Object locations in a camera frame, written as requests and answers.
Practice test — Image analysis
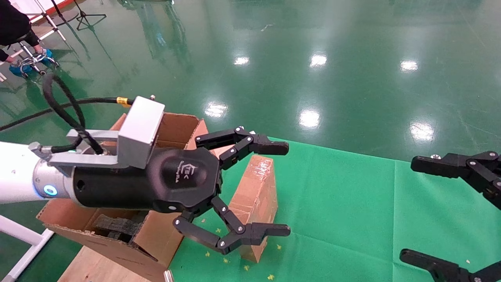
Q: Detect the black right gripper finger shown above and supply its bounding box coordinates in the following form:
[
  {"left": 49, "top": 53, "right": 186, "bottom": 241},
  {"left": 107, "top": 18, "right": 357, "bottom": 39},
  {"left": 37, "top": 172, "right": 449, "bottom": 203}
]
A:
[
  {"left": 399, "top": 249, "right": 501, "bottom": 282},
  {"left": 410, "top": 151, "right": 501, "bottom": 210}
]

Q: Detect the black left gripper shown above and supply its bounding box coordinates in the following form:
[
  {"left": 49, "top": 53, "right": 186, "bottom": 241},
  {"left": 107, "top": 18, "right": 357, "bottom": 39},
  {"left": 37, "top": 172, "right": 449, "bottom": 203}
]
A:
[{"left": 72, "top": 126, "right": 291, "bottom": 255}]

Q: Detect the small taped cardboard box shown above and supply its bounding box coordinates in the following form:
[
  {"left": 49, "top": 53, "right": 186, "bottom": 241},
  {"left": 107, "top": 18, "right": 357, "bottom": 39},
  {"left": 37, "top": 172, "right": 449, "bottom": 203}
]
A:
[{"left": 225, "top": 155, "right": 278, "bottom": 263}]

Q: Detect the large open cardboard carton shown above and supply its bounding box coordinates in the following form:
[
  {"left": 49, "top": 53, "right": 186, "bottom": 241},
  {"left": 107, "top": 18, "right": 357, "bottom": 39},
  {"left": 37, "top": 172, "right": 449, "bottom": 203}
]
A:
[{"left": 36, "top": 113, "right": 210, "bottom": 280}]

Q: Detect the dark corrugated cardboard piece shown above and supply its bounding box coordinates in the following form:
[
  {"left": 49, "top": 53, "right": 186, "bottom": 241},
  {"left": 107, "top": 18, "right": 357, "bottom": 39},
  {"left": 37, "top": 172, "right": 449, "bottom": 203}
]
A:
[{"left": 92, "top": 213, "right": 147, "bottom": 245}]

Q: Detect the green table cloth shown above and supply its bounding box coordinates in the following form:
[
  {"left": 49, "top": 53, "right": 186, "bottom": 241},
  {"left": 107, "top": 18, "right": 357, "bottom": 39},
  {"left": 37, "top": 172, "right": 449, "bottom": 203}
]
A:
[{"left": 168, "top": 137, "right": 501, "bottom": 282}]

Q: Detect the black tripod stand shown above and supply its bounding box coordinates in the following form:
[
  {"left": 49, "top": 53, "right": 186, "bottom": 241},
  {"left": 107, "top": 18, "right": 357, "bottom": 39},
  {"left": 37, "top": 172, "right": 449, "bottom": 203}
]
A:
[{"left": 72, "top": 0, "right": 107, "bottom": 31}]

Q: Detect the chrome stool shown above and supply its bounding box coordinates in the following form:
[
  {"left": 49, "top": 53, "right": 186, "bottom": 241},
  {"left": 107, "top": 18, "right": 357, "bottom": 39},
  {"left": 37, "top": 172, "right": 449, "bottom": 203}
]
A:
[{"left": 8, "top": 39, "right": 59, "bottom": 77}]

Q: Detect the person in black clothes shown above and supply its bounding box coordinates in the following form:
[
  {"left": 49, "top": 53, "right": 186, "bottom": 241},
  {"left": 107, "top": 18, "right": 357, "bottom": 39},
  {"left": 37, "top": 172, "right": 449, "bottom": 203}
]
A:
[{"left": 0, "top": 0, "right": 41, "bottom": 63}]

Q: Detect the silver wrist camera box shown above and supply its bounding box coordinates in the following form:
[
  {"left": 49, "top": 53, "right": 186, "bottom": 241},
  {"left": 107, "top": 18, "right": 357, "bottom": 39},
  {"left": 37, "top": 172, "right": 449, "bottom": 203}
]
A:
[{"left": 46, "top": 96, "right": 166, "bottom": 170}]

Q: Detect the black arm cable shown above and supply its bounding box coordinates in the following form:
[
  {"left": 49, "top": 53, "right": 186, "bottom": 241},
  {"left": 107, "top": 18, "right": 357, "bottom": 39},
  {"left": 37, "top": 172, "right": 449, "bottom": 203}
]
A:
[{"left": 0, "top": 74, "right": 135, "bottom": 155}]

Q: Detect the white desk frame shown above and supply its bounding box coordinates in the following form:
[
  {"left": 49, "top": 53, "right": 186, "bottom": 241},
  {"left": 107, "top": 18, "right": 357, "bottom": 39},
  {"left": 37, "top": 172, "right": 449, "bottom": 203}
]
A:
[{"left": 10, "top": 0, "right": 67, "bottom": 42}]

